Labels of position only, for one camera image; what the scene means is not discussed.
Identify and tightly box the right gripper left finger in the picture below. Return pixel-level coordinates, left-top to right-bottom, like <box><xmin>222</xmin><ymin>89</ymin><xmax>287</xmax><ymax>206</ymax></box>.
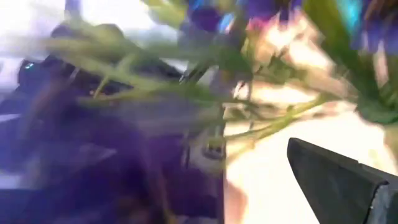
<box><xmin>130</xmin><ymin>123</ymin><xmax>225</xmax><ymax>224</ymax></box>

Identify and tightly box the blue textured glass vase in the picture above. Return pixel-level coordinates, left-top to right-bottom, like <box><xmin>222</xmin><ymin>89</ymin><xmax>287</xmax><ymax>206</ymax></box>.
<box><xmin>335</xmin><ymin>0</ymin><xmax>365</xmax><ymax>34</ymax></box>

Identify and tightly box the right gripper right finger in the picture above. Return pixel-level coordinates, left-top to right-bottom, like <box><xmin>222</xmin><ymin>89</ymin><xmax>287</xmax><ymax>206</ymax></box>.
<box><xmin>286</xmin><ymin>137</ymin><xmax>398</xmax><ymax>224</ymax></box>

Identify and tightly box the green ribbed glass vase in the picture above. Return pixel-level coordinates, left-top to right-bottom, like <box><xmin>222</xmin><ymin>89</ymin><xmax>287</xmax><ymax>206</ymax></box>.
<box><xmin>354</xmin><ymin>93</ymin><xmax>398</xmax><ymax>161</ymax></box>

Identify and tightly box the pink artificial flower stem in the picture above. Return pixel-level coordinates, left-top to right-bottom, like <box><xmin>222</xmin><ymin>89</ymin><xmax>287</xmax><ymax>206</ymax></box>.
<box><xmin>245</xmin><ymin>12</ymin><xmax>349</xmax><ymax>100</ymax></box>

